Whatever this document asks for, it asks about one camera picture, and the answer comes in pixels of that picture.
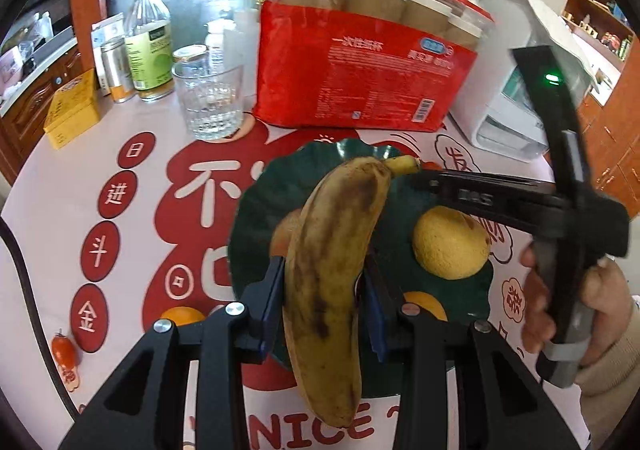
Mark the clear glass tumbler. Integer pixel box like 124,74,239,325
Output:
171,63,245,141

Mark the translucent plastic bottle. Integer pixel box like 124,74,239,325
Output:
222,7,261,81

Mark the small tangerine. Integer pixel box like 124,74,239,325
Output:
160,306,207,327
402,291,449,324

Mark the spotted yellow banana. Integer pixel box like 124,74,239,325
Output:
281,156,420,429

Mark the glass bottle green label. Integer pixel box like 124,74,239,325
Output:
123,0,176,104

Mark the person's right hand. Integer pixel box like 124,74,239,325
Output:
519,245,633,371

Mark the white countertop appliance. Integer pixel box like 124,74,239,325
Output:
447,0,614,164

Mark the yellow spotted orange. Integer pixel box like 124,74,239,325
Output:
270,208,304,259

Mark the small white bottle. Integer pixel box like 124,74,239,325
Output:
204,21,226,69

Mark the dark green scalloped plate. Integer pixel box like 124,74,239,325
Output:
227,138,494,399

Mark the red cherry tomato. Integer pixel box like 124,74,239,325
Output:
51,330,80,365

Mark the red paper cup package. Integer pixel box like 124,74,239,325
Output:
251,0,496,133

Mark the jar with white lid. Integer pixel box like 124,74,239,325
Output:
172,44,209,69

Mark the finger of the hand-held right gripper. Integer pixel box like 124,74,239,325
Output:
412,168,557,234

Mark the black cable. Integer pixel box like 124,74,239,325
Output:
0,217,77,412

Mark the silver metal can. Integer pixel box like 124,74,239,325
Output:
100,37,136,104

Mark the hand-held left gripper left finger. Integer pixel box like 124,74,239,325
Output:
57,255,287,450

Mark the wooden kitchen base cabinet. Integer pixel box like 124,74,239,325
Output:
0,46,84,187

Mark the yellow box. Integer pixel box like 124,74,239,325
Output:
43,69,101,151

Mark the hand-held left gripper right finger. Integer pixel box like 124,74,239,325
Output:
362,257,584,450

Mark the wooden display shelf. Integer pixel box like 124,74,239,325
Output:
564,0,640,62

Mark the yellow lemon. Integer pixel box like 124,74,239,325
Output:
412,206,491,280

